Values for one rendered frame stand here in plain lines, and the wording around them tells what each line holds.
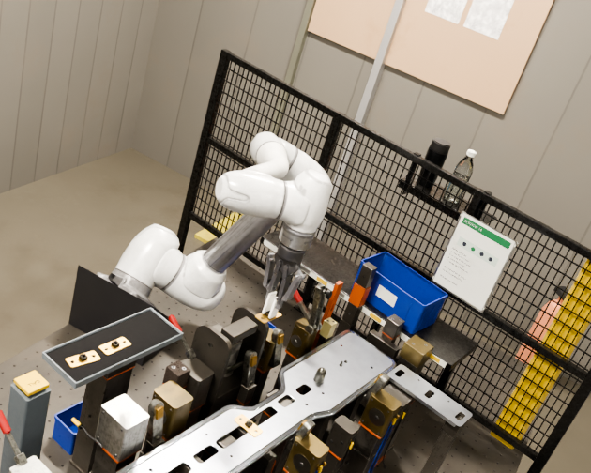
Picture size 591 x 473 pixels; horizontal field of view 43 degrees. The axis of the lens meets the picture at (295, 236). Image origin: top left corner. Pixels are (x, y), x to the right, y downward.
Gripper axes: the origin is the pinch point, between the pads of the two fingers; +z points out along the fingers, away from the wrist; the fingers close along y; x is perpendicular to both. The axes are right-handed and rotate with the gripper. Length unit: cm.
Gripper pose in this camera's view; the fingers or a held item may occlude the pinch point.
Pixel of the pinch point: (272, 304)
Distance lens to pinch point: 213.9
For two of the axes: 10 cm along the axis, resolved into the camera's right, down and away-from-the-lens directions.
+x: 6.0, -1.8, 7.8
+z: -3.0, 8.5, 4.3
